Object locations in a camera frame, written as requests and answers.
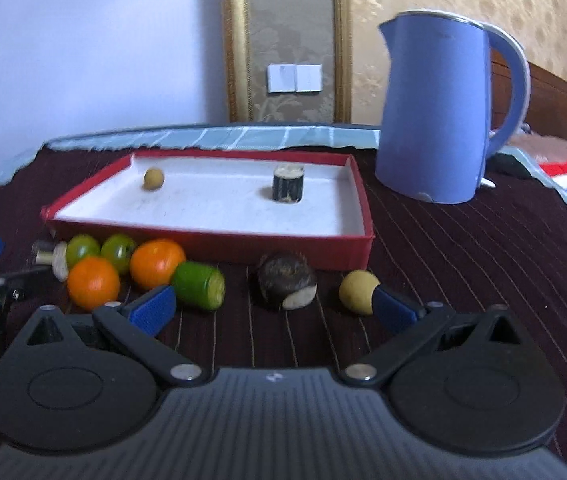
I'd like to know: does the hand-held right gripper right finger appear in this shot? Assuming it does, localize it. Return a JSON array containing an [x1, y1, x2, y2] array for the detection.
[[343, 285, 523, 386]]

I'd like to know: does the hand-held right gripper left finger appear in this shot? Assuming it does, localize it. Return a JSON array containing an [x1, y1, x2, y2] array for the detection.
[[26, 285, 204, 386]]

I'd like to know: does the yellow longan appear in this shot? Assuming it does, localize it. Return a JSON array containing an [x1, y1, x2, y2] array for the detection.
[[143, 167, 165, 192], [339, 270, 381, 317]]

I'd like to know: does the dark sugarcane piece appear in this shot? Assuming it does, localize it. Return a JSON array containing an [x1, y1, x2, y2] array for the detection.
[[269, 162, 305, 206], [32, 240, 70, 282]]

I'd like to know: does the green cucumber piece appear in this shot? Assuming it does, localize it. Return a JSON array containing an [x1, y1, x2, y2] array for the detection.
[[170, 261, 226, 310]]

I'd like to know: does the orange tangerine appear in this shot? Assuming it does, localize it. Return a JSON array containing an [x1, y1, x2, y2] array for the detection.
[[130, 239, 186, 291], [67, 256, 121, 311]]

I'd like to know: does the green tomato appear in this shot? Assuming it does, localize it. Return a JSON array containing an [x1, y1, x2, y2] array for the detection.
[[100, 235, 138, 275], [66, 234, 101, 268]]

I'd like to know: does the dark water chestnut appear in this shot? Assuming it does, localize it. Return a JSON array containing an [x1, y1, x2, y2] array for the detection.
[[257, 252, 318, 310]]

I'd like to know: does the red box tray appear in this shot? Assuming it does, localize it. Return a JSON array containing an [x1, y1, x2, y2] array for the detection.
[[40, 150, 375, 271]]

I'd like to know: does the dark striped cloth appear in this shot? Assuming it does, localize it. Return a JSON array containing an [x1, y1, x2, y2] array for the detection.
[[0, 145, 567, 480]]

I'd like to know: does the dark green cloth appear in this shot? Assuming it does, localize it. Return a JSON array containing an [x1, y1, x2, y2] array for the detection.
[[488, 152, 544, 181]]

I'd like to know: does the blue electric kettle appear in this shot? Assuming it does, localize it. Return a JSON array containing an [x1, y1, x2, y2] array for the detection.
[[375, 10, 531, 205]]

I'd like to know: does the pink blanket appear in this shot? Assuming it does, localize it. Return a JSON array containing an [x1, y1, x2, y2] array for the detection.
[[511, 132, 567, 166]]

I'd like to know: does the wooden headboard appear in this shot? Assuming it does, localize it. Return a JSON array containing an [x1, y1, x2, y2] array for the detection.
[[491, 52, 567, 143]]

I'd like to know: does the white wall switch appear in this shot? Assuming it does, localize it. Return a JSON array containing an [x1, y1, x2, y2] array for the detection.
[[268, 64, 298, 93], [296, 64, 323, 92]]

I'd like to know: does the gold framed wall panel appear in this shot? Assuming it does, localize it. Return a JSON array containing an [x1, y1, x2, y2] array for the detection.
[[220, 0, 353, 123]]

